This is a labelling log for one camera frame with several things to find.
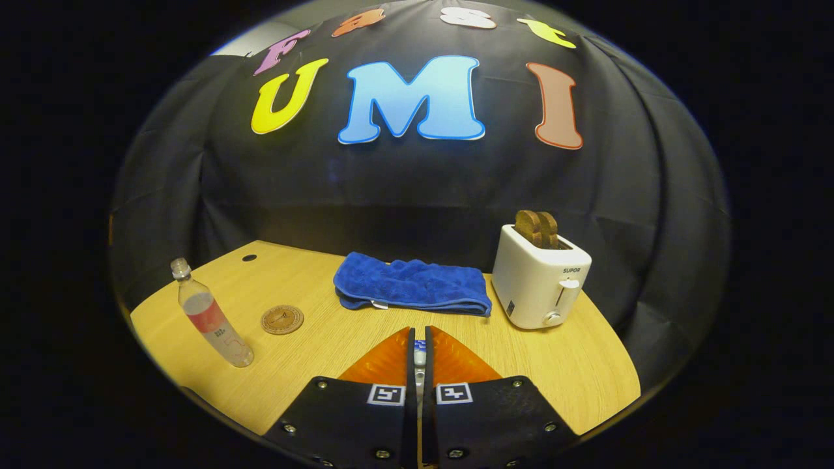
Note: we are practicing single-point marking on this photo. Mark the clear plastic water bottle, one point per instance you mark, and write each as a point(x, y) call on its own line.
point(212, 322)

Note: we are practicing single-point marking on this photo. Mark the blue towel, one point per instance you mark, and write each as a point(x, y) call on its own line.
point(410, 283)

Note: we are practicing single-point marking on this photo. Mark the round wooden coaster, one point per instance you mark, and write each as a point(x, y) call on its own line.
point(282, 320)

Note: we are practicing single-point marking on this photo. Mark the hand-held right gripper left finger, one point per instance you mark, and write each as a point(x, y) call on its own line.
point(352, 423)

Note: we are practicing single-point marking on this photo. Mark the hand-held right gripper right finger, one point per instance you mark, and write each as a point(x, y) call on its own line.
point(488, 423)

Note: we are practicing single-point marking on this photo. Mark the white toaster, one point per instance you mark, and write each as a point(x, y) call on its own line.
point(534, 286)

